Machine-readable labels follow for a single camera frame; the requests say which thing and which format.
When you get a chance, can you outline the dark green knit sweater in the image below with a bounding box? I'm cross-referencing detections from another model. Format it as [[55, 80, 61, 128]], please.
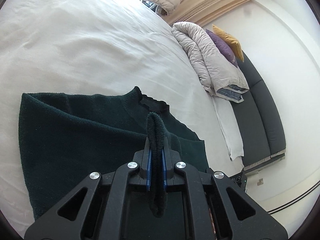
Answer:
[[17, 86, 211, 240]]

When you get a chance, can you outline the dark grey upholstered headboard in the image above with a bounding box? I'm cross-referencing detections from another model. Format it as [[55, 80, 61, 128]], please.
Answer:
[[232, 55, 286, 174]]

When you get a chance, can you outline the white pillow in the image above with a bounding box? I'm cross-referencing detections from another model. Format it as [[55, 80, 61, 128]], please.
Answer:
[[213, 96, 244, 161]]

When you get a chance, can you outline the folded grey duvet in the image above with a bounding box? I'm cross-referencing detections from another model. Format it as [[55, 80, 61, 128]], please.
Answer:
[[172, 22, 249, 103]]

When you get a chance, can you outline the purple cushion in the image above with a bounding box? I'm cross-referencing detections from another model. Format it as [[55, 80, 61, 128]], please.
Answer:
[[205, 29, 238, 67]]

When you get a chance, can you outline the mustard yellow cushion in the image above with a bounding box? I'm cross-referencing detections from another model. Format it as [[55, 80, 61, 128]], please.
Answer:
[[212, 24, 244, 62]]

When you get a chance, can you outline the white bed sheet mattress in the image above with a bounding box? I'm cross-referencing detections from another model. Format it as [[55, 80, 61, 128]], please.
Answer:
[[1, 0, 243, 235]]

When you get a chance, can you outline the beige curtain right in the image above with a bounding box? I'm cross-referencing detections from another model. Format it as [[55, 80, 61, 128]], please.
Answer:
[[162, 0, 250, 27]]

